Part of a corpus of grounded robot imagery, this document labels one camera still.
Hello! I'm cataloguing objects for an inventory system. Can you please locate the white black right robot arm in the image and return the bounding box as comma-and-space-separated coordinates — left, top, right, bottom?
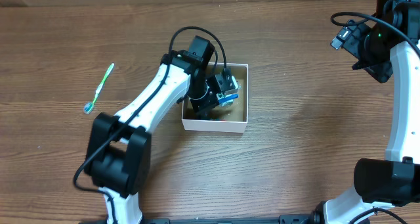
306, 0, 419, 223

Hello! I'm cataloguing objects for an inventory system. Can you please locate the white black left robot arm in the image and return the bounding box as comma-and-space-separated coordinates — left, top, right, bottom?
80, 36, 238, 223

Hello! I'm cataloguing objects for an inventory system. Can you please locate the teal toothpaste tube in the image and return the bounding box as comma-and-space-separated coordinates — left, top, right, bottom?
209, 118, 227, 122

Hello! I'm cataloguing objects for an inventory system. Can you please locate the blue disposable razor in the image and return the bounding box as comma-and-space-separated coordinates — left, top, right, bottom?
218, 94, 238, 104

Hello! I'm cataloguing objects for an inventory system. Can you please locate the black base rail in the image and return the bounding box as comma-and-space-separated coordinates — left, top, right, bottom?
140, 214, 310, 224

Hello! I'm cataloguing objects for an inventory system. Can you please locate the green soap bar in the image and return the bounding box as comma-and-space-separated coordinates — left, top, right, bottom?
222, 99, 234, 106

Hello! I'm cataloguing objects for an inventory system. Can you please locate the green white toothbrush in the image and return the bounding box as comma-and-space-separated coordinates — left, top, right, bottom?
83, 62, 115, 114

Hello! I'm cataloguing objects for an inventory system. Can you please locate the white cardboard box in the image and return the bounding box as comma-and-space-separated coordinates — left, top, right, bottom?
181, 63, 249, 133

